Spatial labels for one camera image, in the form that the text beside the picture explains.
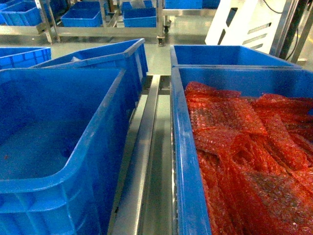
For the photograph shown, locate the blue bin rear right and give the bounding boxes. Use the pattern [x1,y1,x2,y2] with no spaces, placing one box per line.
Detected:
[170,45,301,69]

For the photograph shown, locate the blue bin rear left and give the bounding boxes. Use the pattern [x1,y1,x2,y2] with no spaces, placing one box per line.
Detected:
[33,38,148,100]

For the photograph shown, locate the steel shelf rack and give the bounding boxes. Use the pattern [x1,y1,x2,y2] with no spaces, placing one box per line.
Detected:
[108,74,177,235]

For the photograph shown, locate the empty blue bin front left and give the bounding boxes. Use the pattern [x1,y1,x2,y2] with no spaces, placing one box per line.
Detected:
[0,68,142,235]

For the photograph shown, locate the blue bin with red bags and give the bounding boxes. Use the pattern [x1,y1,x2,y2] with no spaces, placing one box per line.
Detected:
[171,67,313,235]

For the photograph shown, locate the red bubble wrap bags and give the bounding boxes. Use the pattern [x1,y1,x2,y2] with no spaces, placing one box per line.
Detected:
[184,81,313,235]

